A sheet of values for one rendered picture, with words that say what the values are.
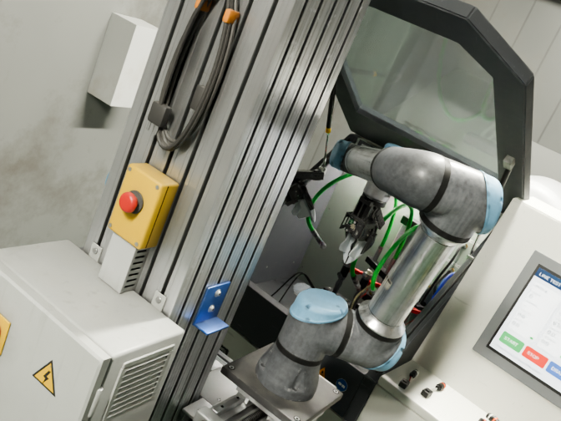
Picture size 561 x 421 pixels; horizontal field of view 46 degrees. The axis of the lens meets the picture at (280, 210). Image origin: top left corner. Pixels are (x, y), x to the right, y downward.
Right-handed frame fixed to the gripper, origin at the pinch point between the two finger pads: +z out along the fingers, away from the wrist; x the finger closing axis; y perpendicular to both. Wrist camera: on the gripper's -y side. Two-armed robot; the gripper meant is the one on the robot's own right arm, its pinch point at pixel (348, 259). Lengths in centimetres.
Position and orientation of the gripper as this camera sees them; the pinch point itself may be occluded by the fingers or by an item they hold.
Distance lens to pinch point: 189.9
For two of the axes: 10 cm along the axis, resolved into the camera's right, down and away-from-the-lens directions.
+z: -3.8, 8.8, 3.0
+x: 7.2, 4.8, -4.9
